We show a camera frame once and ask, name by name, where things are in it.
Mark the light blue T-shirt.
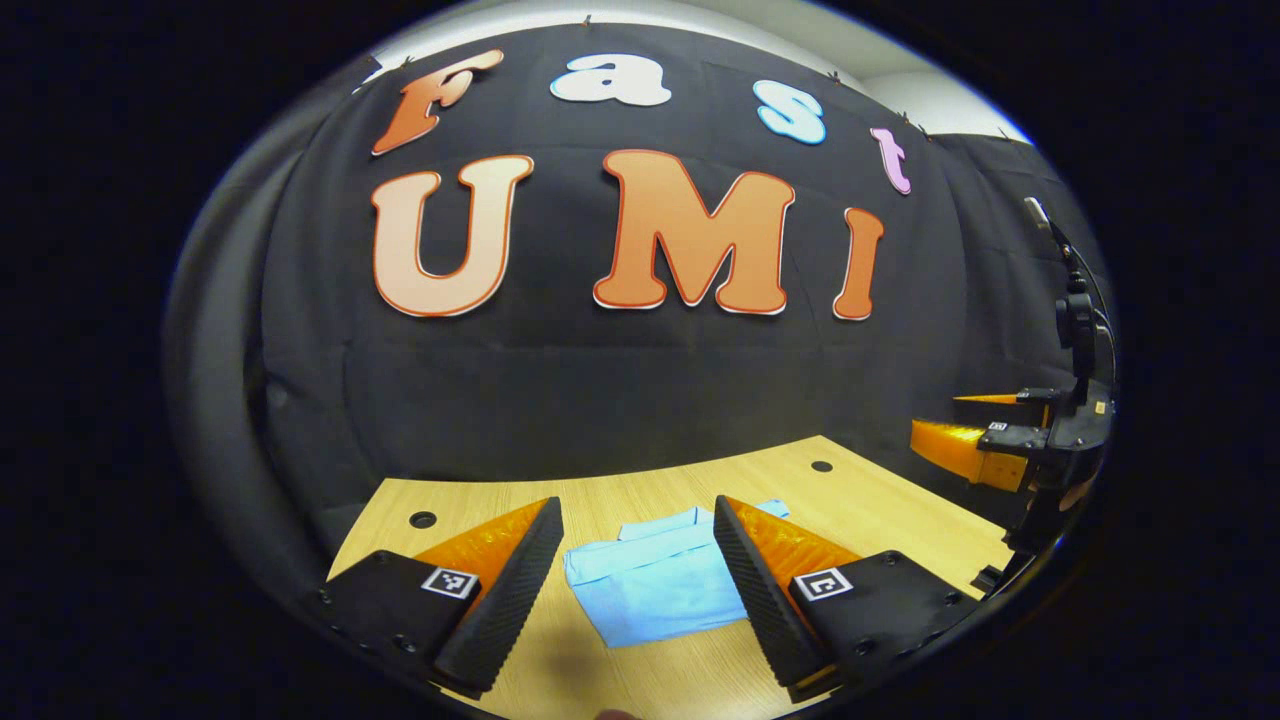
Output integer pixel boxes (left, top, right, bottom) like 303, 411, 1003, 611
563, 500, 791, 649

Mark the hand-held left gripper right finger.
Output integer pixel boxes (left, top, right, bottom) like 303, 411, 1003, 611
713, 495, 976, 705

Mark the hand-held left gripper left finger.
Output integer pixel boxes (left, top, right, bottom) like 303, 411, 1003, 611
318, 497, 566, 701

